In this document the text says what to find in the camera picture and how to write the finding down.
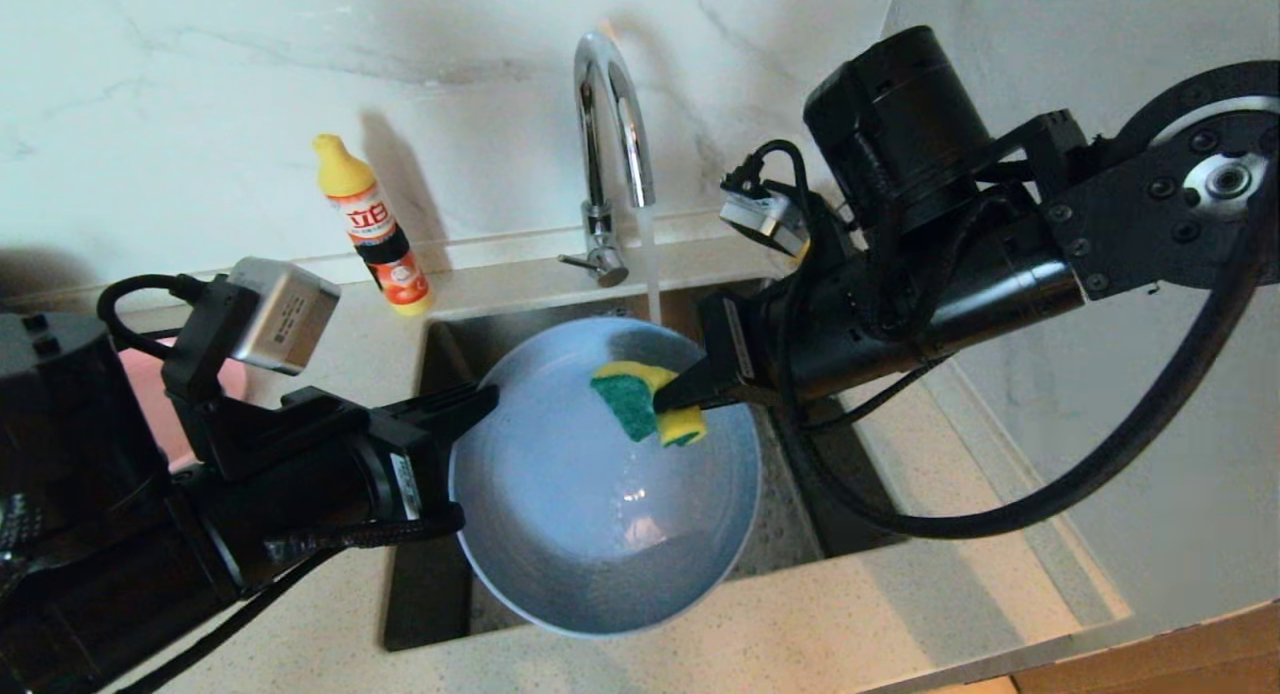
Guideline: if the pink plate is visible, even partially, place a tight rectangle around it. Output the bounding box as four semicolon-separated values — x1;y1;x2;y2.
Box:
118;336;251;473

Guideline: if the light wooden cabinet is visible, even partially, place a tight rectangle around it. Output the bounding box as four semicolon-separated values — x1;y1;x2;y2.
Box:
1010;599;1280;694

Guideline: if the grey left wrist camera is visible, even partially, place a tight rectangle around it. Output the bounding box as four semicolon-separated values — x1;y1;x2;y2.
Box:
228;257;342;377

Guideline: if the light blue plate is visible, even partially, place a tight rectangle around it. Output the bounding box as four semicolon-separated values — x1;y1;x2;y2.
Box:
450;319;763;638

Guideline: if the thin black camera cable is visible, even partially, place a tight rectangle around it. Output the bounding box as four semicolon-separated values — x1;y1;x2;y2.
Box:
722;139;1280;542

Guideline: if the black gripper power cable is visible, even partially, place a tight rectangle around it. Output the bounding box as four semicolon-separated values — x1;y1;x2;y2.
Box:
800;359;946;437

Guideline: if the stainless steel sink basin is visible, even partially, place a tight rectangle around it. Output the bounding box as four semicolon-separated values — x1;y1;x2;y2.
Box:
383;284;911;653

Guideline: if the chrome gooseneck faucet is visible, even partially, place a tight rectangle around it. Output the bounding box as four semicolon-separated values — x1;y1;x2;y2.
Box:
558;31;658;288

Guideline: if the yellow green sponge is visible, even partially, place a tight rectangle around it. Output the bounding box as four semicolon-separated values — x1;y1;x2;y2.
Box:
590;361;708;448

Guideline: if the yellow orange dish soap bottle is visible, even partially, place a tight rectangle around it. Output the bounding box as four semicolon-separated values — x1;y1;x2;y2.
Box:
313;134;434;317

